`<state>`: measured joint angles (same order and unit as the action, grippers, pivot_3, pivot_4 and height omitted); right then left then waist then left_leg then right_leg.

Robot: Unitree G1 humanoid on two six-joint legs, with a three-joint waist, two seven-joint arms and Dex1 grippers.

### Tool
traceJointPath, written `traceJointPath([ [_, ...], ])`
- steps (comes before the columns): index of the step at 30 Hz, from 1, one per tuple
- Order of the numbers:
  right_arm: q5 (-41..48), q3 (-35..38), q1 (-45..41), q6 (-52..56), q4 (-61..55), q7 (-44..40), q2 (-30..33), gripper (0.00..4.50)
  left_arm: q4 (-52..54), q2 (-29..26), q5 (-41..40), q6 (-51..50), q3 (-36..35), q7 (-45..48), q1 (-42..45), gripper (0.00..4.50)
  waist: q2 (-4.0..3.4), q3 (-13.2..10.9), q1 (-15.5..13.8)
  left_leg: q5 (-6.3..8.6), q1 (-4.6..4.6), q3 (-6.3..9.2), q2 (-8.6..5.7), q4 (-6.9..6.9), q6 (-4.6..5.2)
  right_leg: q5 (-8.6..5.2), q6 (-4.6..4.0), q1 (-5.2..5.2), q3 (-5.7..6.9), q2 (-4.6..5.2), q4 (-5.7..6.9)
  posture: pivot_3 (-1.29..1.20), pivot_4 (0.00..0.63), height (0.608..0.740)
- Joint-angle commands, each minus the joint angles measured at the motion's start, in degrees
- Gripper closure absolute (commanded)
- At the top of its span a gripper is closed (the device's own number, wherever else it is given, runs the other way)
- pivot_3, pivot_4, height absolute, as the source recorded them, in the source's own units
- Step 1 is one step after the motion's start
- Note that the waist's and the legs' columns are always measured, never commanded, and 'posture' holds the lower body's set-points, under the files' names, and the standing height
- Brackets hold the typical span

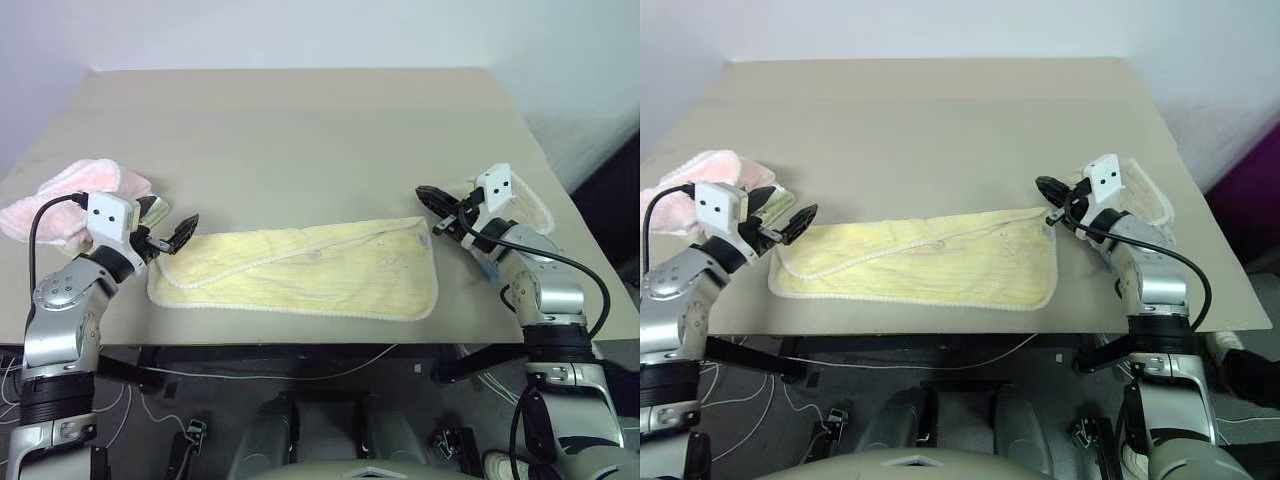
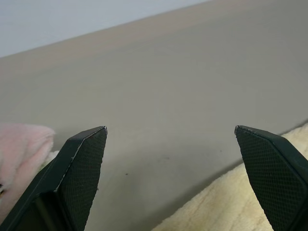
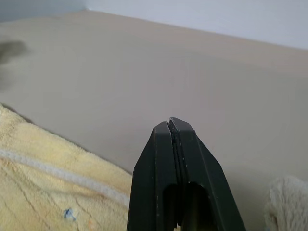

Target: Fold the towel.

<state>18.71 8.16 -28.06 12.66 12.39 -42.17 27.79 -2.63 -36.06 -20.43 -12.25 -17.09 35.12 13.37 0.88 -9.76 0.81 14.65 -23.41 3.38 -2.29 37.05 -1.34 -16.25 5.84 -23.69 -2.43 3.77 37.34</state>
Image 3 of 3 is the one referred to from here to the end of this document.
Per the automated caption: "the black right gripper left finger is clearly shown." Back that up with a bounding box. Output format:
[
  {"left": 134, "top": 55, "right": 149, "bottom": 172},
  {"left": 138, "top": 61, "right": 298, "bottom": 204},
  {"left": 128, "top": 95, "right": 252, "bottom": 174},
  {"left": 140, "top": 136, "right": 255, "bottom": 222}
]
[{"left": 127, "top": 121, "right": 179, "bottom": 231}]

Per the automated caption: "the yellow fluffy towel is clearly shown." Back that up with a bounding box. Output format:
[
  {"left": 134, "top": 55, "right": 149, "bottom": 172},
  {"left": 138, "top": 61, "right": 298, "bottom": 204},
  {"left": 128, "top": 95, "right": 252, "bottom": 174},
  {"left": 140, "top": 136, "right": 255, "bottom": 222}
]
[{"left": 0, "top": 103, "right": 308, "bottom": 231}]

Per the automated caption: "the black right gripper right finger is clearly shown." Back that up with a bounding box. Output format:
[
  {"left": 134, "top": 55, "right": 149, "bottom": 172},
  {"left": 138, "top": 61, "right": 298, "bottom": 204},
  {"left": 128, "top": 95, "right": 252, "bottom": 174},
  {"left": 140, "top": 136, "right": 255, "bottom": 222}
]
[{"left": 168, "top": 117, "right": 246, "bottom": 231}]

